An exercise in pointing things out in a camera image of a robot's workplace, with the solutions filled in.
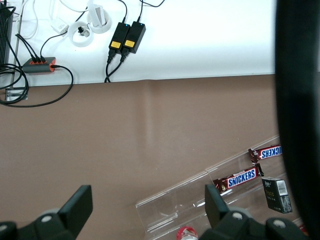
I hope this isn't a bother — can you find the clear acrylic tiered stand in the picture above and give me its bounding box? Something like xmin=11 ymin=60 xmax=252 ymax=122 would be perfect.
xmin=135 ymin=134 xmax=308 ymax=240

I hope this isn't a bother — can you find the grey orange USB hub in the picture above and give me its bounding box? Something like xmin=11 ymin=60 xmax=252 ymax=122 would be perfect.
xmin=21 ymin=56 xmax=57 ymax=75

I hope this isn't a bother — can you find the black cable sleeve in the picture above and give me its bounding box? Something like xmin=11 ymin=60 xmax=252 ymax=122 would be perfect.
xmin=273 ymin=0 xmax=320 ymax=237

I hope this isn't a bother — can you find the black adapter output cable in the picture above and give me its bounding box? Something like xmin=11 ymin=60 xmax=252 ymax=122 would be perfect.
xmin=136 ymin=0 xmax=166 ymax=23
xmin=121 ymin=0 xmax=129 ymax=24

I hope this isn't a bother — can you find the black USB cable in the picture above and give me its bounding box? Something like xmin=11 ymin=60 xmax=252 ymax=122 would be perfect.
xmin=39 ymin=4 xmax=90 ymax=63
xmin=14 ymin=33 xmax=41 ymax=63
xmin=14 ymin=33 xmax=36 ymax=63

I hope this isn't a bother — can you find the red jar with white lid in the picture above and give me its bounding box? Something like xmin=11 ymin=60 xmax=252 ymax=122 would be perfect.
xmin=176 ymin=226 xmax=200 ymax=240

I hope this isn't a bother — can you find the black ribbed power supply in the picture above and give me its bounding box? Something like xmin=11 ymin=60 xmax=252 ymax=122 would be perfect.
xmin=0 ymin=6 xmax=13 ymax=66

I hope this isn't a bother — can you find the small black carton box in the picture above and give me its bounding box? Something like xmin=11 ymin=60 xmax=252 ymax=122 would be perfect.
xmin=261 ymin=176 xmax=293 ymax=214

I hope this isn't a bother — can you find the black adapter mains cable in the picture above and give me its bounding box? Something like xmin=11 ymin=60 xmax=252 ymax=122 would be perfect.
xmin=103 ymin=48 xmax=118 ymax=83
xmin=104 ymin=51 xmax=130 ymax=83

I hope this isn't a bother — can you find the silver metal bracket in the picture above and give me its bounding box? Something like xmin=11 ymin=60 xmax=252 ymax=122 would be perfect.
xmin=4 ymin=87 xmax=29 ymax=101

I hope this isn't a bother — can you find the white tape ring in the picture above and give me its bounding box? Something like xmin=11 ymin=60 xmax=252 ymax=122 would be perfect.
xmin=67 ymin=21 xmax=93 ymax=48

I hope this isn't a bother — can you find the white cable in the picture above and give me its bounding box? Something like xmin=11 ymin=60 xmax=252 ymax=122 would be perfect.
xmin=16 ymin=0 xmax=55 ymax=41
xmin=48 ymin=0 xmax=91 ymax=33

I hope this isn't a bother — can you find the black cable loop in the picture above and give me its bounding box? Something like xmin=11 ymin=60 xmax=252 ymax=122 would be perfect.
xmin=0 ymin=63 xmax=30 ymax=105

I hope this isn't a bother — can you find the black hub output cable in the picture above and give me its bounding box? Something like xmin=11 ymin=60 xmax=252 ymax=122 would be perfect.
xmin=0 ymin=64 xmax=75 ymax=108

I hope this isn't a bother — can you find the black power adapter yellow label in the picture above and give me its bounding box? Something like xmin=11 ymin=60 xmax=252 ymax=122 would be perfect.
xmin=122 ymin=21 xmax=147 ymax=54
xmin=108 ymin=21 xmax=131 ymax=51

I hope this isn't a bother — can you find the Snickers chocolate bar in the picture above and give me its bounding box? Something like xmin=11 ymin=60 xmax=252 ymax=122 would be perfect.
xmin=212 ymin=163 xmax=265 ymax=196
xmin=247 ymin=144 xmax=283 ymax=163

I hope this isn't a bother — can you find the small white adapter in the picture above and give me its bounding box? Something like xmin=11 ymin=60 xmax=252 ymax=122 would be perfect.
xmin=50 ymin=21 xmax=70 ymax=35

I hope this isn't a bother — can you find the grey metal bar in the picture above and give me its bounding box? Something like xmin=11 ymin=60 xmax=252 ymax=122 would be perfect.
xmin=10 ymin=13 xmax=22 ymax=89

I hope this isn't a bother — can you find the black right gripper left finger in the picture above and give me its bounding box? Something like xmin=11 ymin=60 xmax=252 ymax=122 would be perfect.
xmin=58 ymin=185 xmax=94 ymax=236

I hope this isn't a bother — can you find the white ring with white block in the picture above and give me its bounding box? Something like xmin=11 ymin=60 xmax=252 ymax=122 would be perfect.
xmin=86 ymin=0 xmax=112 ymax=35

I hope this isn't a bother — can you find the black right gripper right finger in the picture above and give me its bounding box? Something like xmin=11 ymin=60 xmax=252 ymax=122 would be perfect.
xmin=204 ymin=184 xmax=231 ymax=229

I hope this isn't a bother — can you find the brown table mat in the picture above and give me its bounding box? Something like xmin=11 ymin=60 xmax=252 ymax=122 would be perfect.
xmin=0 ymin=73 xmax=320 ymax=240

